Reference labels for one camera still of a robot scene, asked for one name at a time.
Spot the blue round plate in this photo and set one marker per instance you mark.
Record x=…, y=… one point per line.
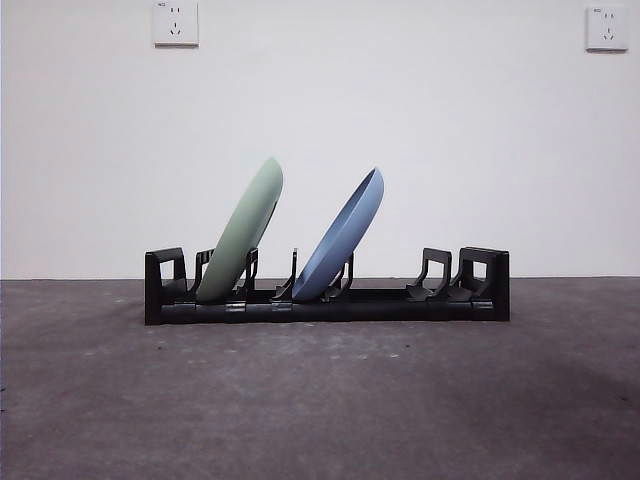
x=340, y=245

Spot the green round plate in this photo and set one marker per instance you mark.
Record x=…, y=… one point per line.
x=240, y=235

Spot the black plate rack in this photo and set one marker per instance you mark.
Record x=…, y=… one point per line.
x=350, y=312

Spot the white wall socket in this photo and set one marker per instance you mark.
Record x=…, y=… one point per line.
x=607, y=29
x=176, y=25

